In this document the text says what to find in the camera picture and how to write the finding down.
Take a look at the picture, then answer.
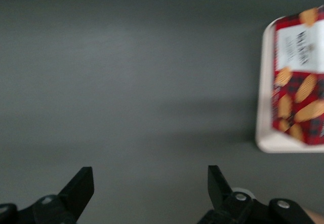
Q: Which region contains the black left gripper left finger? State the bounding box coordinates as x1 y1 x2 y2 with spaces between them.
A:
0 166 95 224

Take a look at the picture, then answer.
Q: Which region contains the beige rectangular tray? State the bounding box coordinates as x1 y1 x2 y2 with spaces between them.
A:
255 5 324 154

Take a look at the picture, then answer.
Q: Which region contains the red cookie box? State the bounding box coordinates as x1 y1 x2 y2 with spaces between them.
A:
270 5 324 146

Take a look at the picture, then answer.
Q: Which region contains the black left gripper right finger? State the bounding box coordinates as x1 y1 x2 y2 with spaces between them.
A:
196 165 316 224

